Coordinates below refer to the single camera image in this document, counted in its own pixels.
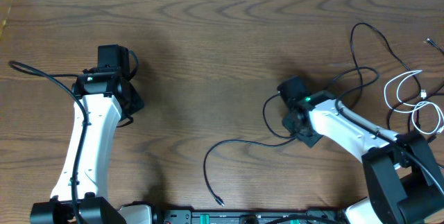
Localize black USB cable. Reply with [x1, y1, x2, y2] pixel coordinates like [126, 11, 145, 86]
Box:
[409, 38, 444, 169]
[203, 22, 426, 207]

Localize white USB cable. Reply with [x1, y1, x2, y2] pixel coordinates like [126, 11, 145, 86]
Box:
[383, 69, 444, 136]

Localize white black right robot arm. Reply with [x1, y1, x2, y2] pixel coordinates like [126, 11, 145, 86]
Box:
[277, 77, 443, 223]

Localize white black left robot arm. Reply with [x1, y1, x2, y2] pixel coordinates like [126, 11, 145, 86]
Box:
[30, 44, 144, 223]

